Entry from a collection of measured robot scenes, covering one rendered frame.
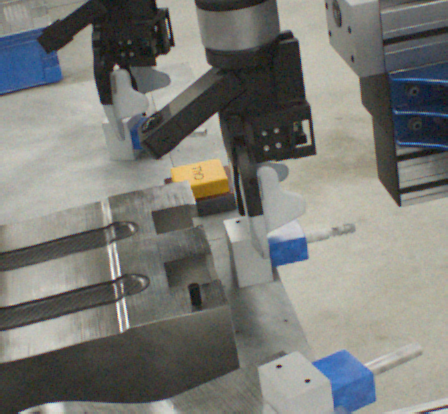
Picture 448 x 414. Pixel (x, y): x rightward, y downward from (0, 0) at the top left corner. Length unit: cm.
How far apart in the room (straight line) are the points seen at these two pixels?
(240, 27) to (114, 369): 32
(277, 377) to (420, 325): 164
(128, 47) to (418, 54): 35
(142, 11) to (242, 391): 62
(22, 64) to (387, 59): 300
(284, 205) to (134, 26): 39
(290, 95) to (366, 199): 196
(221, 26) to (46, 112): 71
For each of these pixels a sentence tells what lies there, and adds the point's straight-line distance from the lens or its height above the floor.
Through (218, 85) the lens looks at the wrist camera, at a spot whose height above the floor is 102.
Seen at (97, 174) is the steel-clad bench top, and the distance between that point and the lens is 146.
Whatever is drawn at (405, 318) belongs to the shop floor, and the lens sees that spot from 252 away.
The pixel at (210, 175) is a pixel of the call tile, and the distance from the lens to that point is 131.
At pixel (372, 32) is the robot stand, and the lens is 132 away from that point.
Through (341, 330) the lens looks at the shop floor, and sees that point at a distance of 250.
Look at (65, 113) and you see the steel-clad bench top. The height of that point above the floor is 80.
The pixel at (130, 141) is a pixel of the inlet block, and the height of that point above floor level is 83.
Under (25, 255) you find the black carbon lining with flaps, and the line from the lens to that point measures 112.
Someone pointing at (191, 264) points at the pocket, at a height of 88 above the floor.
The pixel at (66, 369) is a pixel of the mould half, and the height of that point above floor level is 86.
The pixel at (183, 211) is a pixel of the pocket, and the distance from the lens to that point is 113.
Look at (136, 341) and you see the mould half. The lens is 96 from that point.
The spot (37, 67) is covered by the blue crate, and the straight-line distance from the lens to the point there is 426.
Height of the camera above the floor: 139
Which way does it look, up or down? 26 degrees down
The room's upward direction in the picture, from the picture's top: 10 degrees counter-clockwise
